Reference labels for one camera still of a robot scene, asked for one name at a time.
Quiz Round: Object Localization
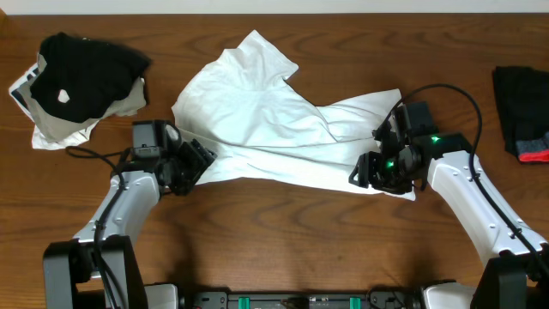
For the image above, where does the white Mr Robot t-shirt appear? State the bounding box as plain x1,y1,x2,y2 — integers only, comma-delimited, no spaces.
172,31,401,195

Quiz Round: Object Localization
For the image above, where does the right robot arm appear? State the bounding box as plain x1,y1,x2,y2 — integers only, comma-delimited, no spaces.
349,102,548,308

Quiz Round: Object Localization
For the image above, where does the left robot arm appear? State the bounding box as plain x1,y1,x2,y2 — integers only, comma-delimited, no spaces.
43,120,216,308

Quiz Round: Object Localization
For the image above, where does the black folded garment on pile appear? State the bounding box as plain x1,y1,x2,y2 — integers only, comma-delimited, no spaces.
30,33,150,123

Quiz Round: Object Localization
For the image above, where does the beige folded garment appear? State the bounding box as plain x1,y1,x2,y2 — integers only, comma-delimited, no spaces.
17,54,147,142

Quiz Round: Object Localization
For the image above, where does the black garment with red cuff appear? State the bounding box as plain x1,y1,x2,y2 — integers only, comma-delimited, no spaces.
492,66,548,164

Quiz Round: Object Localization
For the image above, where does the left black camera cable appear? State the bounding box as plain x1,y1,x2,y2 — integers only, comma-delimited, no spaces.
64,145,134,309

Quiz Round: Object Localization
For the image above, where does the black camera cable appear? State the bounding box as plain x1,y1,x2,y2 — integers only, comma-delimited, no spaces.
372,82,549,276
64,145,134,309

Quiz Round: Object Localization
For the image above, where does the right black camera cable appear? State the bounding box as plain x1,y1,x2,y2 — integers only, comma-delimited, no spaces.
372,82,549,276

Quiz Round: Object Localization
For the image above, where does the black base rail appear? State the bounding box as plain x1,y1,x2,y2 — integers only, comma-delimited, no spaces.
179,288,425,309

